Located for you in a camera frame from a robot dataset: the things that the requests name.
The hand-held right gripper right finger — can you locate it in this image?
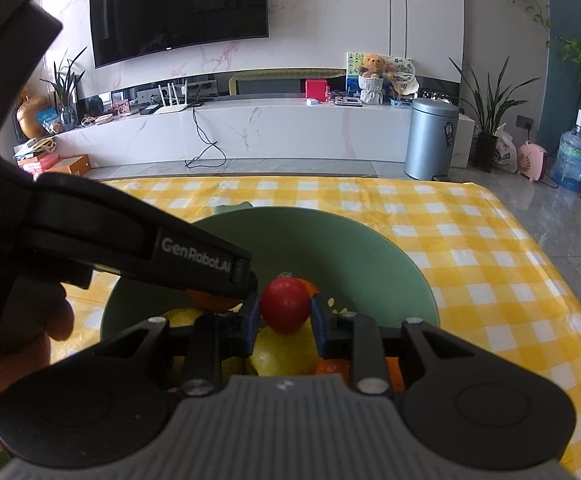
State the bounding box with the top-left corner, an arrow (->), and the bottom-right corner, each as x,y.
310,293 -> 492,395

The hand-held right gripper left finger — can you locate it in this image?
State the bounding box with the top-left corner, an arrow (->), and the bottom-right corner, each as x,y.
89,292 -> 262,397

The red cherry tomato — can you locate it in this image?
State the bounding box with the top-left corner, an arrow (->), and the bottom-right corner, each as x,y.
260,276 -> 312,335

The green colander bowl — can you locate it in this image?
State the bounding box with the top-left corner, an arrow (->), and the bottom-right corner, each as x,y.
99,201 -> 441,394

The person's left hand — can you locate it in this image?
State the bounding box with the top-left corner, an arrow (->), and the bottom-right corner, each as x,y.
0,284 -> 76,454

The yellow apple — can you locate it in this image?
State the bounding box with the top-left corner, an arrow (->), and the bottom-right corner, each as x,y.
249,314 -> 322,379

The orange flat box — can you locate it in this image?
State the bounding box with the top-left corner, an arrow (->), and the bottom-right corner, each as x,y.
44,154 -> 92,177

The golden gourd ornament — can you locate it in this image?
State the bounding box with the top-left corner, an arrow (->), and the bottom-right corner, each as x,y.
16,92 -> 51,140

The plant in glass vase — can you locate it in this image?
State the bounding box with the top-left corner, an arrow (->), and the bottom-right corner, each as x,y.
40,46 -> 89,129

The white wifi router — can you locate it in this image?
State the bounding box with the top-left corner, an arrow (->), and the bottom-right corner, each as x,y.
140,80 -> 190,115

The yellow checkered tablecloth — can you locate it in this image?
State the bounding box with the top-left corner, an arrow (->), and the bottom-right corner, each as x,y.
63,176 -> 581,480

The white marble media console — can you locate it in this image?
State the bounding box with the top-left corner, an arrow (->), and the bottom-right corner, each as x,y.
52,95 -> 463,169

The silver pedal trash can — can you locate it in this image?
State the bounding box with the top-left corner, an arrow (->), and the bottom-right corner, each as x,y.
403,97 -> 460,181

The red box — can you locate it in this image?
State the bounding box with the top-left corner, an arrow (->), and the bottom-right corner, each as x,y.
304,79 -> 329,103

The small white side cabinet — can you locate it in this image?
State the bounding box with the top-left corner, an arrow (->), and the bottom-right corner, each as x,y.
457,112 -> 479,169

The white plastic bag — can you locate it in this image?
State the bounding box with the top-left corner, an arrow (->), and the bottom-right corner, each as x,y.
493,123 -> 519,174

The teddy bear in basket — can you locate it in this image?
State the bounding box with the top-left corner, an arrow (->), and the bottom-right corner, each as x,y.
357,54 -> 387,106

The small landscape painting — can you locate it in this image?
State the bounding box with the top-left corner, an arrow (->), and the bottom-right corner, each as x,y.
345,51 -> 371,96

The pink fan heater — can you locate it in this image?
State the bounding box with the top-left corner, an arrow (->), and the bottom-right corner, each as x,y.
516,140 -> 549,184

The round painted hand fan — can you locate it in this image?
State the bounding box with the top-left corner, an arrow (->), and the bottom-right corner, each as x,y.
387,56 -> 419,97

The tall potted leafy plant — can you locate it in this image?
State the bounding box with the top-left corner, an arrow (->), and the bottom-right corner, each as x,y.
447,56 -> 541,174

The large blue water bottle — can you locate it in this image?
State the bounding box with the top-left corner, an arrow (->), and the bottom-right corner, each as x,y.
550,108 -> 581,192

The black power cable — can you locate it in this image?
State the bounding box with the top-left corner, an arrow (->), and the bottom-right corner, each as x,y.
184,105 -> 228,169

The black wall television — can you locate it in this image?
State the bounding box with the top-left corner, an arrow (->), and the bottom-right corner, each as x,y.
89,0 -> 270,69

